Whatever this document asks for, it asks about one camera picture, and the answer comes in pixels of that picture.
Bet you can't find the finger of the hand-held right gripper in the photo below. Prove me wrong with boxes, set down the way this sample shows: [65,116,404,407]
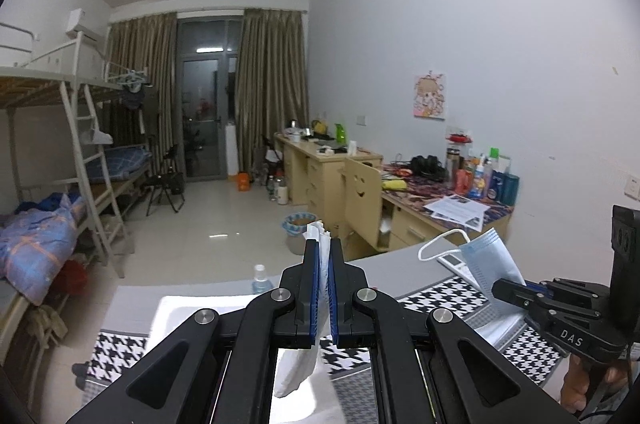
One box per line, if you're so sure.
[537,278,613,307]
[491,278,603,322]

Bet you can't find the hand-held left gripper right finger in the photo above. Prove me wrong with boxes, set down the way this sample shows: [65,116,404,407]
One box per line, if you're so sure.
[329,238,578,424]

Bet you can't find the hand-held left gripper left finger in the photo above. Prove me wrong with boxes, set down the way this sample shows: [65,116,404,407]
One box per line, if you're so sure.
[65,239,321,424]

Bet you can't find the blue face mask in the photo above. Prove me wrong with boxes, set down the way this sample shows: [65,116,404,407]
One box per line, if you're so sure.
[418,227,528,350]

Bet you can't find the white soft cloth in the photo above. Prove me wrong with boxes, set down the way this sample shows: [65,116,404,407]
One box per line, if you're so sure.
[274,220,333,397]

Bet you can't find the person's right hand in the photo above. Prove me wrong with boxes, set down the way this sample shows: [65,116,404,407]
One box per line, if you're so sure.
[559,346,638,412]

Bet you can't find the clear water bottle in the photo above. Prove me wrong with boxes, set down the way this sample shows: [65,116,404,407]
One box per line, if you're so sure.
[251,264,274,296]

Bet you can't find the blue trash bin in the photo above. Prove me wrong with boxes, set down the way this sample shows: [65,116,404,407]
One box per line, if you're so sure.
[282,212,322,255]

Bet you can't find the houndstooth blanket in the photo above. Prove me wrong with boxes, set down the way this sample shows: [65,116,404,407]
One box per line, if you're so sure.
[82,249,571,424]

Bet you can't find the white remote control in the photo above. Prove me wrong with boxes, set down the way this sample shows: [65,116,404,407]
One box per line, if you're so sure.
[436,253,474,278]

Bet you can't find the wooden chair with smiley cutout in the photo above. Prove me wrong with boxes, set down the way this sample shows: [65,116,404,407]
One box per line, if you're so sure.
[340,152,387,262]

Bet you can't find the wooden desk with patterned cover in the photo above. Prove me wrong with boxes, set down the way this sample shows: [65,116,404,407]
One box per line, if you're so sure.
[345,159,516,262]

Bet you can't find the blue toiletry can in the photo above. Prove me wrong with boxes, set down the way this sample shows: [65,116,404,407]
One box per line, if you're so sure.
[503,174,521,207]

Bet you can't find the printed paper sheets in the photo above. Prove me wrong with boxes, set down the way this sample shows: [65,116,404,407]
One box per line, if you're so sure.
[422,195,493,233]

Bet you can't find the wooden desk with drawers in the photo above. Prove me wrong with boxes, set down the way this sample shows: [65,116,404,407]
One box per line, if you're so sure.
[274,133,385,221]

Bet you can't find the blue toiletry bottle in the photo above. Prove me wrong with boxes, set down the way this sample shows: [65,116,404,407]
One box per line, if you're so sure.
[490,171,506,205]

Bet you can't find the white squeeze bottle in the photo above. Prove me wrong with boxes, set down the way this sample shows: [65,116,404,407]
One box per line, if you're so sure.
[471,154,494,201]

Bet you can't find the orange pouch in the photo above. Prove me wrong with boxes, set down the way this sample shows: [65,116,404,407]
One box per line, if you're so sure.
[454,169,474,198]

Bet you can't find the steel thermos flask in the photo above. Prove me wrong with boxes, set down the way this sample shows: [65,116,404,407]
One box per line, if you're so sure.
[446,147,461,185]

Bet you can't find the black headphones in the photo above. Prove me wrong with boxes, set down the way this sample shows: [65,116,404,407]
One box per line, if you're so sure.
[410,155,449,183]

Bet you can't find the white narrow cabinet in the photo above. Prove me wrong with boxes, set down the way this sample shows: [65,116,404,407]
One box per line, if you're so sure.
[225,124,240,177]

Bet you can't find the clear jar with red lid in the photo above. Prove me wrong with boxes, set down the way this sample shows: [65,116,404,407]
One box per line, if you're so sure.
[448,131,474,161]

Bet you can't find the black folding chair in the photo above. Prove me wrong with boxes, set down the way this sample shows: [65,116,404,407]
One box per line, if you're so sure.
[144,144,187,215]

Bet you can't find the brown curtain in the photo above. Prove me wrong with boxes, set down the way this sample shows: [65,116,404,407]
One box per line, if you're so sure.
[236,8,309,175]
[106,14,179,185]

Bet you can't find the glass balcony door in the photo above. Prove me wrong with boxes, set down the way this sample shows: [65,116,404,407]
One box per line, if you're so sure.
[176,18,244,179]

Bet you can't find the dark blue plaid bedding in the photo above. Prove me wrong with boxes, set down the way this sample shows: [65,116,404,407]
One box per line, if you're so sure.
[92,146,154,183]

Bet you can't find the red bag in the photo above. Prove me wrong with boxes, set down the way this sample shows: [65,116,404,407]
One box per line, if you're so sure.
[51,258,89,301]

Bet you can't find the white bunk bed ladder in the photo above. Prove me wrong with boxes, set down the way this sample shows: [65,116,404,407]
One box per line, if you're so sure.
[60,31,129,278]

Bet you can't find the hanging dark clothes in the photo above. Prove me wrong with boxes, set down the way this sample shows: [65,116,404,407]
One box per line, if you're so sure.
[119,78,152,111]

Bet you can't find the beige cloth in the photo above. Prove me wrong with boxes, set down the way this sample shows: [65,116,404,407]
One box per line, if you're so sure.
[26,303,69,347]

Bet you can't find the blue and orange plaid quilt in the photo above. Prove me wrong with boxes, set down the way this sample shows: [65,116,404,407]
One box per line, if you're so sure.
[0,193,89,305]

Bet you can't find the white air conditioner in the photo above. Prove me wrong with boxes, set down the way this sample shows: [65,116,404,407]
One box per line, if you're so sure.
[66,7,101,41]

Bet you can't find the wall poster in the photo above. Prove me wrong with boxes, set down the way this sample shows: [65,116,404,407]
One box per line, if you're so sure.
[412,72,447,121]

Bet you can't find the white bunk bed frame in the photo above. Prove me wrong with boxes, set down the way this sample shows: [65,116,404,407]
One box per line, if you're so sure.
[0,21,153,355]

